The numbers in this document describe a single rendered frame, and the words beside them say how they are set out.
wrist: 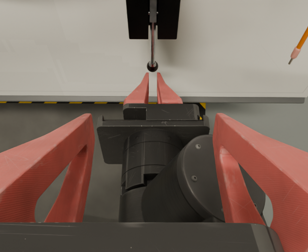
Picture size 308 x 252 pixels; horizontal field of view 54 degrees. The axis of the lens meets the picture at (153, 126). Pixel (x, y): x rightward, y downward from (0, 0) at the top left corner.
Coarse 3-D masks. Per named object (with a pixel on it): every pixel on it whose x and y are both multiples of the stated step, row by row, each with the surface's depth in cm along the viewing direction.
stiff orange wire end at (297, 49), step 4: (304, 32) 24; (304, 36) 25; (300, 40) 25; (304, 40) 25; (300, 44) 25; (296, 48) 26; (300, 48) 26; (292, 52) 26; (296, 52) 26; (292, 56) 27; (296, 56) 27
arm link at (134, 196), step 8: (128, 192) 24; (136, 192) 24; (120, 200) 25; (128, 200) 24; (136, 200) 23; (120, 208) 24; (128, 208) 23; (136, 208) 23; (120, 216) 24; (128, 216) 23; (136, 216) 22
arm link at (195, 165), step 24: (192, 144) 18; (168, 168) 18; (192, 168) 17; (240, 168) 18; (144, 192) 21; (168, 192) 17; (192, 192) 16; (216, 192) 16; (264, 192) 18; (144, 216) 20; (168, 216) 18; (192, 216) 16; (216, 216) 16
